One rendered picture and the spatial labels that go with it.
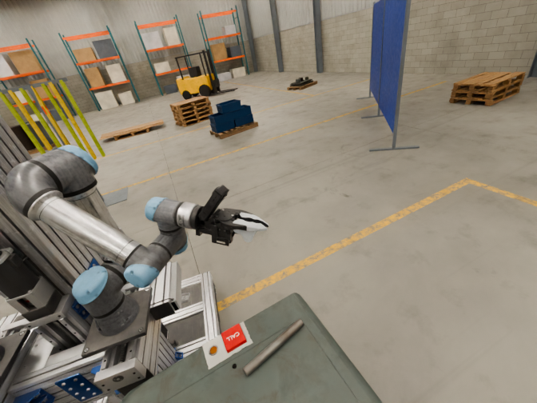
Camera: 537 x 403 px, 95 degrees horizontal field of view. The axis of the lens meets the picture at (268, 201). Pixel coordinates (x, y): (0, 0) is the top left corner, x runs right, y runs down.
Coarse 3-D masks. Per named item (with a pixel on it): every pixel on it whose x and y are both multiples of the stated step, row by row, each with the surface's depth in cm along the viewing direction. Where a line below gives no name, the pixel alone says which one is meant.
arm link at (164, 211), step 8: (152, 200) 72; (160, 200) 72; (168, 200) 72; (176, 200) 73; (152, 208) 71; (160, 208) 70; (168, 208) 70; (176, 208) 70; (152, 216) 71; (160, 216) 71; (168, 216) 70; (176, 216) 69; (160, 224) 73; (168, 224) 72; (176, 224) 71
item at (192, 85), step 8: (184, 56) 1295; (200, 56) 1280; (208, 56) 1361; (208, 64) 1315; (192, 72) 1358; (200, 72) 1383; (208, 72) 1330; (176, 80) 1373; (184, 80) 1362; (192, 80) 1353; (200, 80) 1345; (208, 80) 1344; (216, 80) 1391; (184, 88) 1388; (192, 88) 1378; (200, 88) 1356; (208, 88) 1347; (216, 88) 1383; (184, 96) 1407; (208, 96) 1375
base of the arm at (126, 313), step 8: (128, 296) 99; (120, 304) 92; (128, 304) 95; (136, 304) 99; (112, 312) 89; (120, 312) 92; (128, 312) 94; (136, 312) 97; (96, 320) 90; (104, 320) 89; (112, 320) 90; (120, 320) 91; (128, 320) 93; (104, 328) 90; (112, 328) 90; (120, 328) 91
